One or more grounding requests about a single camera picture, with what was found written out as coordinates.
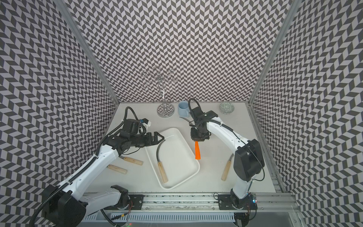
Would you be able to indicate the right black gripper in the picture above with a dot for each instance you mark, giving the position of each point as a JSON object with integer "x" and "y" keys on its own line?
{"x": 195, "y": 138}

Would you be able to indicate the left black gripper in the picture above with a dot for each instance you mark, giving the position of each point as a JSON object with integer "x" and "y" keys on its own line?
{"x": 150, "y": 141}

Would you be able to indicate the orange handle sickle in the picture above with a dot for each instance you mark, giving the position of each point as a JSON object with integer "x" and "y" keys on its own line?
{"x": 197, "y": 151}

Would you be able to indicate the white rectangular storage tray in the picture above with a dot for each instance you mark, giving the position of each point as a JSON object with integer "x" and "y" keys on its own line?
{"x": 177, "y": 158}

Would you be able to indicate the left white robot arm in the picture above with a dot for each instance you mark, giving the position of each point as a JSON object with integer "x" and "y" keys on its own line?
{"x": 66, "y": 205}

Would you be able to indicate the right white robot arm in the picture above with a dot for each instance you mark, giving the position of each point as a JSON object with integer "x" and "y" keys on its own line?
{"x": 248, "y": 159}

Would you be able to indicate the light blue mug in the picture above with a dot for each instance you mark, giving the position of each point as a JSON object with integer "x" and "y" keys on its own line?
{"x": 183, "y": 109}

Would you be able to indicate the green patterned small bowl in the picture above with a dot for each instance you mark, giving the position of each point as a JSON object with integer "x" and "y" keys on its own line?
{"x": 226, "y": 107}

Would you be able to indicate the blue blade wooden sickle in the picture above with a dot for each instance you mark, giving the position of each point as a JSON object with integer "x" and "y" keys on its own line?
{"x": 117, "y": 169}

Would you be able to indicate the chrome mug tree stand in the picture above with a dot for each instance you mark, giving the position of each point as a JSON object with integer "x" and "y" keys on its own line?
{"x": 161, "y": 79}

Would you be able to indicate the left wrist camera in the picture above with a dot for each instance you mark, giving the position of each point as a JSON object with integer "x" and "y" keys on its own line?
{"x": 145, "y": 122}

